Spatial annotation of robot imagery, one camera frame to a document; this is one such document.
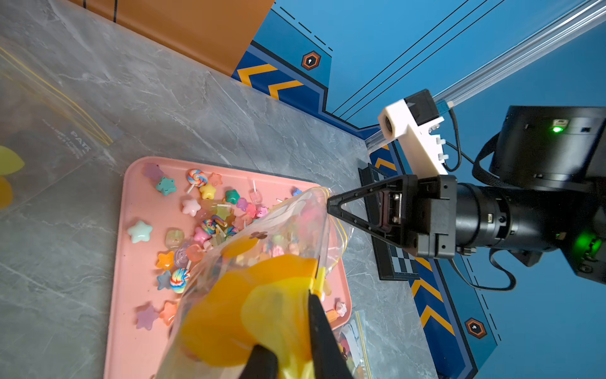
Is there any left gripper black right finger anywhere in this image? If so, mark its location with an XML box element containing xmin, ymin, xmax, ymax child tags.
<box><xmin>308</xmin><ymin>293</ymin><xmax>353</xmax><ymax>379</ymax></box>

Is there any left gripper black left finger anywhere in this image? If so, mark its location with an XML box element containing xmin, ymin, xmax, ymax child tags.
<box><xmin>239</xmin><ymin>344</ymin><xmax>279</xmax><ymax>379</ymax></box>

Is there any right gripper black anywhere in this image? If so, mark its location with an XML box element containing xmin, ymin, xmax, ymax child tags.
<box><xmin>327</xmin><ymin>175</ymin><xmax>559</xmax><ymax>258</ymax></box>

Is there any yellow duck ziploc bag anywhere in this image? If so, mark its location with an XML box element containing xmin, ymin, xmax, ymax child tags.
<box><xmin>1</xmin><ymin>39</ymin><xmax>122</xmax><ymax>215</ymax></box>
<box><xmin>333</xmin><ymin>311</ymin><xmax>373</xmax><ymax>379</ymax></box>
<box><xmin>156</xmin><ymin>186</ymin><xmax>352</xmax><ymax>378</ymax></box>

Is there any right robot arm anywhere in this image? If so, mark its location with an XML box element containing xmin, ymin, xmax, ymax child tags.
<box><xmin>327</xmin><ymin>106</ymin><xmax>605</xmax><ymax>284</ymax></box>

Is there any black white chessboard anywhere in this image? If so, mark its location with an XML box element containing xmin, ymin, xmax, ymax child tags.
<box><xmin>358</xmin><ymin>164</ymin><xmax>420</xmax><ymax>282</ymax></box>

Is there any pink plastic tray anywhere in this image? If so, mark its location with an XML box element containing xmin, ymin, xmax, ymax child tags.
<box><xmin>104</xmin><ymin>157</ymin><xmax>352</xmax><ymax>378</ymax></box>

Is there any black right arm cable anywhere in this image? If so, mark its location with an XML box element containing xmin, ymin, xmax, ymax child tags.
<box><xmin>442</xmin><ymin>107</ymin><xmax>517</xmax><ymax>292</ymax></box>

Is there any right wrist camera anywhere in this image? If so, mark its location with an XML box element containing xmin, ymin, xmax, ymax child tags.
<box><xmin>377</xmin><ymin>89</ymin><xmax>448</xmax><ymax>178</ymax></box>

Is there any right aluminium corner post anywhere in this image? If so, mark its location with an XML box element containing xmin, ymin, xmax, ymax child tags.
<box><xmin>364</xmin><ymin>0</ymin><xmax>606</xmax><ymax>153</ymax></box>

